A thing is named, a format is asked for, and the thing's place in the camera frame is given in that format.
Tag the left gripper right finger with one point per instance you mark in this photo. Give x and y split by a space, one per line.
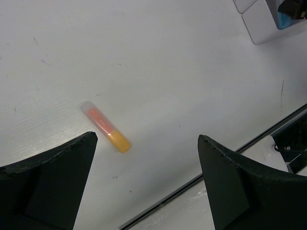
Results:
247 195

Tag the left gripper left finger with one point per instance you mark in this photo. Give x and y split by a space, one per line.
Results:
44 192

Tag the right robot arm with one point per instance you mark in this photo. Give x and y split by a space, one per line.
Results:
295 9

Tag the orange pink highlighter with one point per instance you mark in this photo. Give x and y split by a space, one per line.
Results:
114 136

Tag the blue highlighter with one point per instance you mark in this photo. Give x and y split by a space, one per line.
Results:
283 21

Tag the white compartment organizer tray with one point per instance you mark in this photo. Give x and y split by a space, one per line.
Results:
260 19

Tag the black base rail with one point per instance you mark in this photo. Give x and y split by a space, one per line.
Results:
283 147

